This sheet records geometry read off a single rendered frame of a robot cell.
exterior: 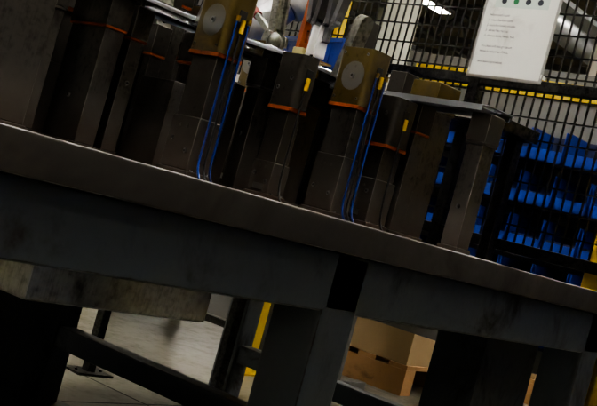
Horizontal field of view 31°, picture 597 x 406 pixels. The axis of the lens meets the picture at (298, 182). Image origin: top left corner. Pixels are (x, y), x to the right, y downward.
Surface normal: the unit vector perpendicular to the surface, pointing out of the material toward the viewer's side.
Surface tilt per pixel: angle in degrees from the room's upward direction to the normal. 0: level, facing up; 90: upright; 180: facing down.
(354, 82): 90
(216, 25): 90
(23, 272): 90
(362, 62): 90
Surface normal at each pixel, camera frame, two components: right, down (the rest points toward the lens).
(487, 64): -0.68, -0.21
